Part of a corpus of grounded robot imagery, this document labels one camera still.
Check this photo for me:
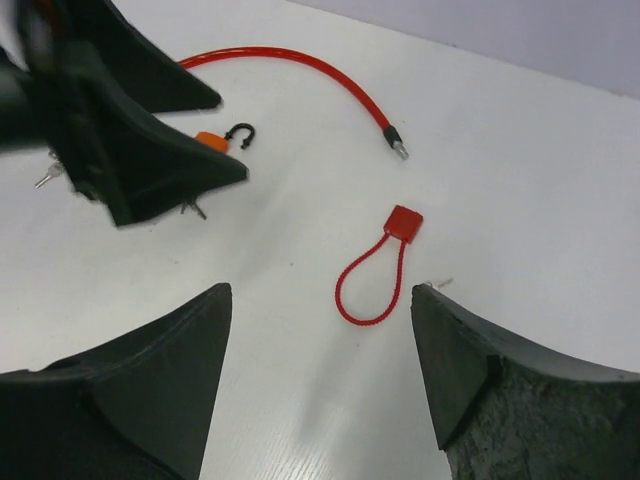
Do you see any orange black padlock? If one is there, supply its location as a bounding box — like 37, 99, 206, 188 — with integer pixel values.
179, 122, 257, 220

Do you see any silver key bunch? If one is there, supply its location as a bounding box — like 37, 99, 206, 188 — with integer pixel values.
425, 277, 454, 290

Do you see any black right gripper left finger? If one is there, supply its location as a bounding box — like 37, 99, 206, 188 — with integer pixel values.
1, 283, 232, 479

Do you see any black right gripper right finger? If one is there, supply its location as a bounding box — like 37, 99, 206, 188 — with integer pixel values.
411, 283, 639, 479

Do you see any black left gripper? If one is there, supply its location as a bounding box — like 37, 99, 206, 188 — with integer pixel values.
1, 1, 249, 227

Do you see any red cable padlock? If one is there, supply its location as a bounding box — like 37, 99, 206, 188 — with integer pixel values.
334, 205, 424, 327

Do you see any thick red cable lock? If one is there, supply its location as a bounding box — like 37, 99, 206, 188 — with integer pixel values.
178, 46, 409, 161

